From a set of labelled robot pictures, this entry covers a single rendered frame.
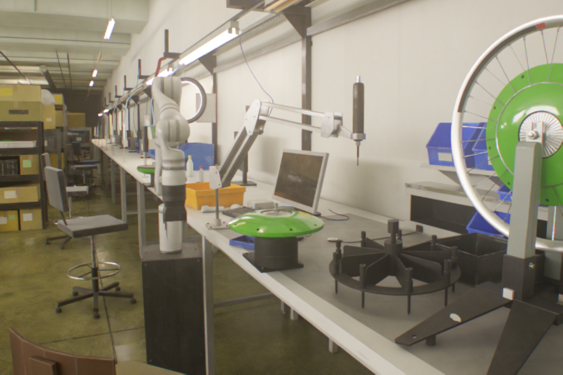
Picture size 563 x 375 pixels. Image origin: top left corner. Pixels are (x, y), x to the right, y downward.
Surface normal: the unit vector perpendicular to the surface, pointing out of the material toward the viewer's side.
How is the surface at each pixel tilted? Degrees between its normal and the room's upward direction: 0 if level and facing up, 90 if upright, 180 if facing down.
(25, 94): 90
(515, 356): 18
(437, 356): 0
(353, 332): 0
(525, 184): 87
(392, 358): 0
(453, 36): 90
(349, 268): 92
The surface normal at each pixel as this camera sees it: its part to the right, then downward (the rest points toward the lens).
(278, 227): 0.03, -0.88
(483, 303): -0.27, -0.93
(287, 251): 0.48, 0.07
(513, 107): -0.93, -0.13
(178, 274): 0.29, 0.07
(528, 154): -0.87, -0.02
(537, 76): -0.82, -0.37
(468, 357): 0.00, -1.00
